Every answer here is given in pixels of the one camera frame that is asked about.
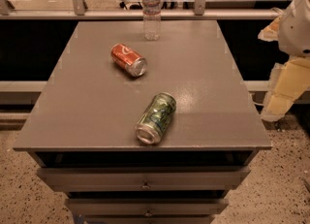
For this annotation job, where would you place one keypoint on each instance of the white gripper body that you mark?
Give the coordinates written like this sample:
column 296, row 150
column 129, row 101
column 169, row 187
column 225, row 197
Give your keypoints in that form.
column 296, row 30

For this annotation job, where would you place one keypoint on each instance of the red coke can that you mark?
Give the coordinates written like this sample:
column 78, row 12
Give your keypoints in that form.
column 129, row 60

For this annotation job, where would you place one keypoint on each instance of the green soda can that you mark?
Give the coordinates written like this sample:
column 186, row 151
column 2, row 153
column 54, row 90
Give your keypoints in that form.
column 155, row 120

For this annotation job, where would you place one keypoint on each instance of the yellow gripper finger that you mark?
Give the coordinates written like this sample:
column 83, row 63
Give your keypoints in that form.
column 287, row 82
column 270, row 32

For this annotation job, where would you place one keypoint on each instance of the lower grey drawer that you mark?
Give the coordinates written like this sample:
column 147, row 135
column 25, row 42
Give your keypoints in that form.
column 146, row 207

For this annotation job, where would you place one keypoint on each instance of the grey drawer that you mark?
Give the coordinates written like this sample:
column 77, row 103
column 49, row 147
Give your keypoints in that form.
column 145, row 179
column 146, row 207

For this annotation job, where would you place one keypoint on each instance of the grey drawer cabinet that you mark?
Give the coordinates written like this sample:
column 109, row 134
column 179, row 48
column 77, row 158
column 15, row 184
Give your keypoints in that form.
column 86, row 115

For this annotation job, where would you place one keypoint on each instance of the upper grey drawer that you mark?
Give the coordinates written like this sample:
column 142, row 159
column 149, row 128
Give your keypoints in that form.
column 145, row 179

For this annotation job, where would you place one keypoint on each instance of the clear plastic water bottle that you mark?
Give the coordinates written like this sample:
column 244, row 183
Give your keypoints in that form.
column 151, row 19

